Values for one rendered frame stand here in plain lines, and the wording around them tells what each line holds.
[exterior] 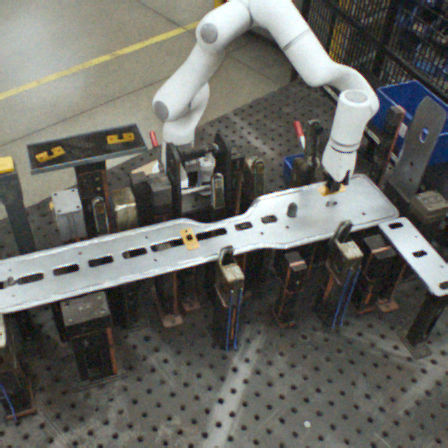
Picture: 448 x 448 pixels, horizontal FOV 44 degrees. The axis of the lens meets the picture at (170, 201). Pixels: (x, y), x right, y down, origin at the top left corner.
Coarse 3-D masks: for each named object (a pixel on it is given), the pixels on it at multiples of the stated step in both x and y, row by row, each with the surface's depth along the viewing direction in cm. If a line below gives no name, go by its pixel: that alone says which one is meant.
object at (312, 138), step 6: (312, 120) 173; (318, 120) 173; (312, 126) 172; (318, 126) 170; (312, 132) 174; (318, 132) 170; (306, 138) 176; (312, 138) 176; (318, 138) 175; (306, 144) 177; (312, 144) 177; (318, 144) 176; (306, 150) 177; (312, 150) 178; (306, 156) 178; (312, 156) 180; (306, 162) 179
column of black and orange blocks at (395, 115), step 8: (392, 112) 180; (400, 112) 178; (392, 120) 181; (400, 120) 180; (384, 128) 186; (392, 128) 182; (384, 136) 187; (392, 136) 185; (384, 144) 187; (392, 144) 187; (376, 152) 193; (384, 152) 189; (376, 160) 195; (384, 160) 192; (376, 168) 195; (384, 168) 195; (368, 176) 201; (376, 176) 197; (376, 184) 200
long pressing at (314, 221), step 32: (288, 192) 180; (352, 192) 180; (160, 224) 170; (192, 224) 171; (224, 224) 170; (256, 224) 170; (288, 224) 170; (320, 224) 170; (32, 256) 162; (64, 256) 162; (96, 256) 162; (160, 256) 161; (192, 256) 161; (32, 288) 154; (64, 288) 153; (96, 288) 154
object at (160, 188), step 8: (152, 176) 176; (160, 176) 176; (152, 184) 173; (160, 184) 173; (168, 184) 172; (152, 192) 172; (160, 192) 171; (168, 192) 173; (152, 200) 175; (160, 200) 174; (168, 200) 175; (152, 208) 177; (160, 208) 176; (168, 208) 177; (152, 216) 182; (160, 216) 180; (168, 216) 181
